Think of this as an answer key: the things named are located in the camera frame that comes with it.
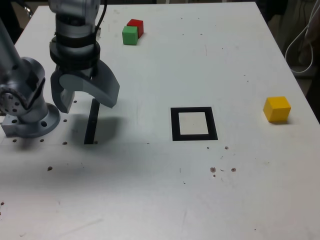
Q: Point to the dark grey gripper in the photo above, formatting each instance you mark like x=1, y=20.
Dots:
x=80, y=71

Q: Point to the yellow cube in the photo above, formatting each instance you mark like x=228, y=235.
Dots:
x=276, y=112

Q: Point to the red cube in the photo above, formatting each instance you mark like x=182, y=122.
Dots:
x=136, y=24

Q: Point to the green cube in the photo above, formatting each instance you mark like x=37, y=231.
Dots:
x=130, y=37

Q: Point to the black tape square outline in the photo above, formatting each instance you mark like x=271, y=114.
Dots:
x=175, y=125

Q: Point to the black tape strip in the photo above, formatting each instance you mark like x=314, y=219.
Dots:
x=91, y=125

